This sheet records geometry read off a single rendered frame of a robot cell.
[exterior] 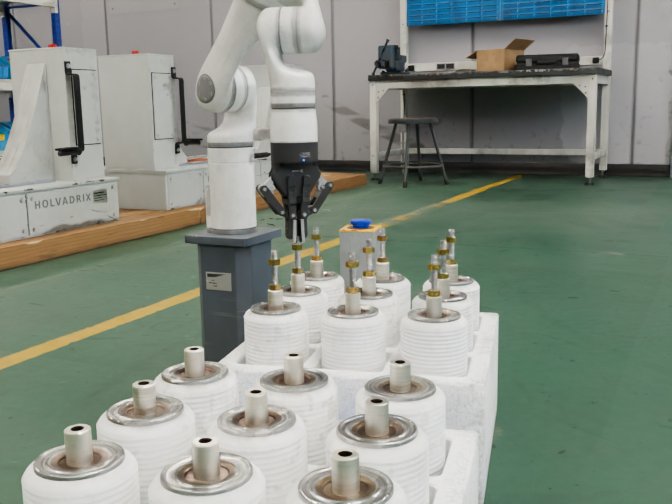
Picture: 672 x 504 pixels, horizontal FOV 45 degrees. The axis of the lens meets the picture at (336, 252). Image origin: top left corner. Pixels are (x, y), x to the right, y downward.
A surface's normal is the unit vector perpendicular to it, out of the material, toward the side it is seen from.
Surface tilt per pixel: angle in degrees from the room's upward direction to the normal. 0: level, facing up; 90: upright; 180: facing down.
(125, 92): 90
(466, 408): 90
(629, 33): 90
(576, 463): 0
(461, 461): 0
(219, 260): 91
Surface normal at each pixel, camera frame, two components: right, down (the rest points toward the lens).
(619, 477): -0.02, -0.98
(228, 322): -0.44, 0.17
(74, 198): 0.90, 0.06
